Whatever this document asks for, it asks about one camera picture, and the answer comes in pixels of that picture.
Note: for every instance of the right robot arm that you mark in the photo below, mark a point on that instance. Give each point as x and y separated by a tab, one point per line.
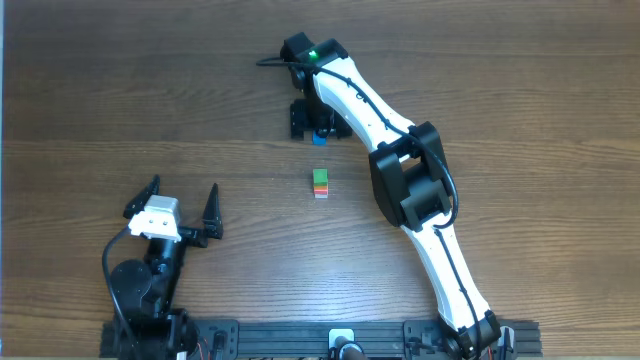
400	185

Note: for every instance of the green cube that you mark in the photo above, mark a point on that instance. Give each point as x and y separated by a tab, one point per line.
320	177

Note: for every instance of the mounting rail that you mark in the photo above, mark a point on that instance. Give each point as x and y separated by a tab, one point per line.
290	340

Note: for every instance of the red cube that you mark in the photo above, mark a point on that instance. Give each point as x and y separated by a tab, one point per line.
321	192

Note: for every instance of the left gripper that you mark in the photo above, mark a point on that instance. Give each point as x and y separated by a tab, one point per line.
192	236

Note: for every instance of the blue cube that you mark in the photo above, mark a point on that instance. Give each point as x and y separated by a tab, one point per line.
319	140

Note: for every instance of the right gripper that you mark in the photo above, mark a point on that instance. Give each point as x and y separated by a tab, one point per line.
299	120

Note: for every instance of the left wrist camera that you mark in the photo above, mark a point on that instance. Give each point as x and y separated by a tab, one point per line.
155	222

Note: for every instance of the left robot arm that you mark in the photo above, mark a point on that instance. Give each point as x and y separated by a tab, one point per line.
130	290

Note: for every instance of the orange cube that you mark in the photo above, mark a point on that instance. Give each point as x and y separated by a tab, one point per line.
321	188

